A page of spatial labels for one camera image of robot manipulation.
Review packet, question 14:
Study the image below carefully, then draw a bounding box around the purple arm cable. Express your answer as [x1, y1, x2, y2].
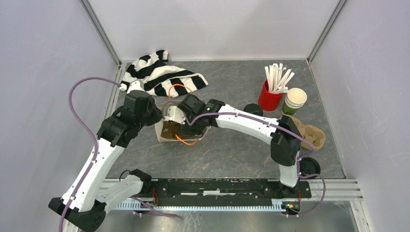
[59, 77, 122, 232]
[161, 101, 326, 218]

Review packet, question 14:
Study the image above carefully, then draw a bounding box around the paper takeout bag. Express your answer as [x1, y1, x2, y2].
[154, 84, 210, 146]

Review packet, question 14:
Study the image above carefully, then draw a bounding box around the metal cable duct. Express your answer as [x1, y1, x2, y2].
[114, 200, 285, 212]

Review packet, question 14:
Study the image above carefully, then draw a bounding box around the black cup lid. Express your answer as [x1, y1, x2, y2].
[300, 157, 321, 179]
[243, 103, 264, 116]

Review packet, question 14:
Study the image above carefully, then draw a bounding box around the red straw holder cup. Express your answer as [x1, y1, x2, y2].
[258, 80, 284, 112]

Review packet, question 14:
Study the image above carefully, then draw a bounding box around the stack of paper cups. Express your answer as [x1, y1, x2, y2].
[281, 88, 308, 115]

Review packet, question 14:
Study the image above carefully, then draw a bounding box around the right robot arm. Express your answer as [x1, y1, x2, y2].
[166, 94, 302, 197]

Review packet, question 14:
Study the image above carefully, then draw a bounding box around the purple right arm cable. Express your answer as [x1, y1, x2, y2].
[161, 101, 326, 218]

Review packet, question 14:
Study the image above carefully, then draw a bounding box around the black white striped cloth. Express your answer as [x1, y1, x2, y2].
[122, 50, 208, 98]

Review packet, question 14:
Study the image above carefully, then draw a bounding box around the white wrapped straws bundle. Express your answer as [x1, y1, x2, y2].
[264, 63, 295, 94]

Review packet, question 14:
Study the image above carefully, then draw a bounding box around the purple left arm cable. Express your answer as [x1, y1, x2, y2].
[59, 77, 122, 232]

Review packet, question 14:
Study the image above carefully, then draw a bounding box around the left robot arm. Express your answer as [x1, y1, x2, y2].
[49, 90, 162, 232]

